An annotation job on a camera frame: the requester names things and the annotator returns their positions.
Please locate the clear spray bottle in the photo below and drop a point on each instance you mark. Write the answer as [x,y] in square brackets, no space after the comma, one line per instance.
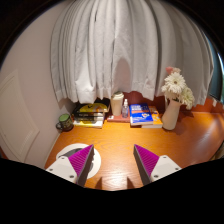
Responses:
[125,110]

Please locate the yellow and white book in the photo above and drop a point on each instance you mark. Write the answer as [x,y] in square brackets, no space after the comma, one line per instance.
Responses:
[87,124]

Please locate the white and grey mouse pad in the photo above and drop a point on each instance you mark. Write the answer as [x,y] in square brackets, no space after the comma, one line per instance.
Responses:
[96,163]

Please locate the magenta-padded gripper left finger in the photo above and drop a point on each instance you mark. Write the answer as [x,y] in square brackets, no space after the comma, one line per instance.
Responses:
[80,159]

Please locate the cream tumbler with lid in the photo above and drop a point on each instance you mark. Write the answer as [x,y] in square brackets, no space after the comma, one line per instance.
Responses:
[116,105]

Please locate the green and black mug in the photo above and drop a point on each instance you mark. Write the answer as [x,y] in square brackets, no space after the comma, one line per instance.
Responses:
[65,122]

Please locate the orange and yellow book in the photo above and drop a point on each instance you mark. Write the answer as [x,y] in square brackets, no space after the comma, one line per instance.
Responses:
[157,120]

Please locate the white ceramic vase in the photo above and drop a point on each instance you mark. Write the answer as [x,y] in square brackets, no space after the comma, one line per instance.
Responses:
[170,116]

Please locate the blue book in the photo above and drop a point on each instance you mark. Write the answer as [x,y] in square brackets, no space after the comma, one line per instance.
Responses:
[140,115]

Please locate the dark red book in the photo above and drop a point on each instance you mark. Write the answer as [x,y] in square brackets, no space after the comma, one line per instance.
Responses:
[116,119]

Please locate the yellow and black cover book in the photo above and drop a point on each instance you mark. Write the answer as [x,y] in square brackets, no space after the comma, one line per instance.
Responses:
[92,108]

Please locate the dark window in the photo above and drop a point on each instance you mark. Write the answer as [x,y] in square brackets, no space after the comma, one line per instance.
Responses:
[216,76]

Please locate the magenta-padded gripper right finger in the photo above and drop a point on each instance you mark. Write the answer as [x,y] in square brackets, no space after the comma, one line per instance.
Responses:
[147,159]

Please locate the white pleated curtain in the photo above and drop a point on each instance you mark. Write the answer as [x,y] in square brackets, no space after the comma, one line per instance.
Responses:
[126,43]

